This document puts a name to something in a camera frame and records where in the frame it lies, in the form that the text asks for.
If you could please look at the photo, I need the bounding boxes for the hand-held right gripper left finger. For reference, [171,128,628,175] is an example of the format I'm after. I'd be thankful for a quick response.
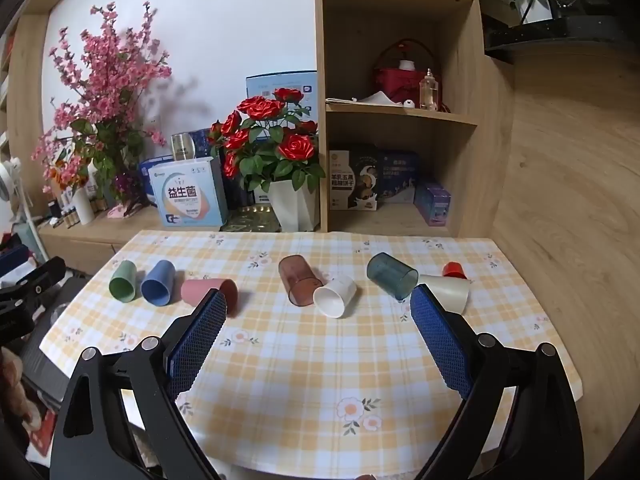
[49,289,228,480]

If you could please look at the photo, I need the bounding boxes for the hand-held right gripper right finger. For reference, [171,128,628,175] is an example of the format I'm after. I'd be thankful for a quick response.
[409,283,586,480]

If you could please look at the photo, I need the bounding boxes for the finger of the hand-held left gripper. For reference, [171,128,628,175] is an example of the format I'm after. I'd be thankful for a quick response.
[0,256,67,304]

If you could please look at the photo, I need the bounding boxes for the cream cup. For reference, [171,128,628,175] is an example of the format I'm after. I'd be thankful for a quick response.
[419,275,471,316]

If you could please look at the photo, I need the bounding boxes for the pink cup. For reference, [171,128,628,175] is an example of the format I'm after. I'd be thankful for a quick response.
[180,278,239,318]

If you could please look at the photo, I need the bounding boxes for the blue cup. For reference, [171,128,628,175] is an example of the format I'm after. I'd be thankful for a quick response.
[140,259,177,305]

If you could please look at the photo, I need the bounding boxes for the teal translucent cup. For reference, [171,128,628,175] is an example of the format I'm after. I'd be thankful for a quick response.
[366,252,419,303]

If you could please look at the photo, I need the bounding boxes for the green cup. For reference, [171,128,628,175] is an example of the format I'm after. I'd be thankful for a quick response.
[109,260,137,303]

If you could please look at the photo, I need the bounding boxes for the white cup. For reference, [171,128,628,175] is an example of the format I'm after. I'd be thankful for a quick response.
[313,274,358,319]

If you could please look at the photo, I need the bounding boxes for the brown translucent cup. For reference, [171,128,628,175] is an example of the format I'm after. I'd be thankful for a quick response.
[278,255,328,307]

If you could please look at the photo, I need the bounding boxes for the wooden sideboard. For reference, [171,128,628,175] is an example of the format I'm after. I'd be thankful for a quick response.
[37,205,321,281]

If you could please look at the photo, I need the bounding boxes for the row of small bottles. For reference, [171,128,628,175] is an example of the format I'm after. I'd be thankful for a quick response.
[46,197,108,229]

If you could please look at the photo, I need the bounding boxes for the white vase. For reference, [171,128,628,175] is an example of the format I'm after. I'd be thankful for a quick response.
[74,180,97,226]

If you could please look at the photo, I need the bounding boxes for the white fan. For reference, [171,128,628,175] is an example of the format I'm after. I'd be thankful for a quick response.
[0,157,46,251]

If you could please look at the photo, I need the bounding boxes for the brown plush toy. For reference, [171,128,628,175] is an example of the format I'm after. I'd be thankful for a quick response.
[0,350,32,433]

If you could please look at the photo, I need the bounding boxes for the yellow checked floral tablecloth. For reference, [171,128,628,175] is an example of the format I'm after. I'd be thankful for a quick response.
[39,230,586,480]

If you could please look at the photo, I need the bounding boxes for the purple box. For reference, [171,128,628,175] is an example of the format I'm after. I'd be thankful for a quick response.
[414,181,452,226]

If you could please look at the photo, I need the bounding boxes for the white and blue box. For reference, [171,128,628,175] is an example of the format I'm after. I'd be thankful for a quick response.
[147,156,228,227]

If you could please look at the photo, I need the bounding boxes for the dark blue box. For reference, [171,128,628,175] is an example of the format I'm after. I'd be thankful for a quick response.
[377,150,421,204]

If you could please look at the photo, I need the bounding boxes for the dark snack box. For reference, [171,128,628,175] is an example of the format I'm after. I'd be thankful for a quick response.
[329,146,380,212]

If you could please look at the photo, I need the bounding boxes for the wooden shelf unit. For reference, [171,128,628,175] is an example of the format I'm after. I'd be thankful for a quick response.
[314,0,516,241]

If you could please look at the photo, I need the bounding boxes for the pink blossom branches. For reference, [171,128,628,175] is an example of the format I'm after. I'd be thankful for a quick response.
[31,1,173,211]

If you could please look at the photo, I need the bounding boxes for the red roses in white pot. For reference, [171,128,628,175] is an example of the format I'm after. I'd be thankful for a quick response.
[207,87,326,233]

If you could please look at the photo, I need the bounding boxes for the clear perfume bottle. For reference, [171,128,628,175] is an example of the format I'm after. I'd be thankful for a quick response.
[420,68,440,111]

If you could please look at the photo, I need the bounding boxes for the white paper sheets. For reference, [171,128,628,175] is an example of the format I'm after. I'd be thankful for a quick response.
[326,91,404,108]

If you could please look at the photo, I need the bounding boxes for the red basket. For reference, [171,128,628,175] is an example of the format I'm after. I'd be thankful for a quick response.
[371,38,443,111]

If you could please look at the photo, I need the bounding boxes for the light blue carton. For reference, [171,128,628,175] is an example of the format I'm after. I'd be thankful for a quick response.
[245,71,318,121]

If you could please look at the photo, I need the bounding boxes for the black shelf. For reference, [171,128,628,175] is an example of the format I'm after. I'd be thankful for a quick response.
[482,0,636,63]

